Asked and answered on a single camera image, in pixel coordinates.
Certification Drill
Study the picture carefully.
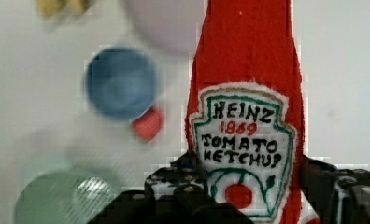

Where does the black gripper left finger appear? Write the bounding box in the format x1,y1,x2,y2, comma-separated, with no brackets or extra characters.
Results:
89,152,252,224

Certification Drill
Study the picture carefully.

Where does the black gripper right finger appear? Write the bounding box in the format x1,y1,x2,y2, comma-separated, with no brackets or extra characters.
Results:
300,156,370,224

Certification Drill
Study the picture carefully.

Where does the red plush ketchup bottle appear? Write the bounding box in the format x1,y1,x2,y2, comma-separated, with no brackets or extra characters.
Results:
185,0,305,224

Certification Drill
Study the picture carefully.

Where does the plush strawberry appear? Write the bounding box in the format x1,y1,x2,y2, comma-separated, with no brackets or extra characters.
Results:
131,108,164,142

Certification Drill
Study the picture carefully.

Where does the teal green mug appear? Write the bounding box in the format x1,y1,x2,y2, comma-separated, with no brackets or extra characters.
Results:
14,171,118,224

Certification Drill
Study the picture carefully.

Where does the blue bowl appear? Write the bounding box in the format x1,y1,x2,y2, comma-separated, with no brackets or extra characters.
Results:
84,47,158,121

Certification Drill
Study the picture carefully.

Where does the lilac round plate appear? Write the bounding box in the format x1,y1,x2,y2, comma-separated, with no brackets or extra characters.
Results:
125,0,207,56

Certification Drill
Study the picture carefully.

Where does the yellow plush banana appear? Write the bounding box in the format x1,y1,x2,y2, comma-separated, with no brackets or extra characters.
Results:
35,0,92,19

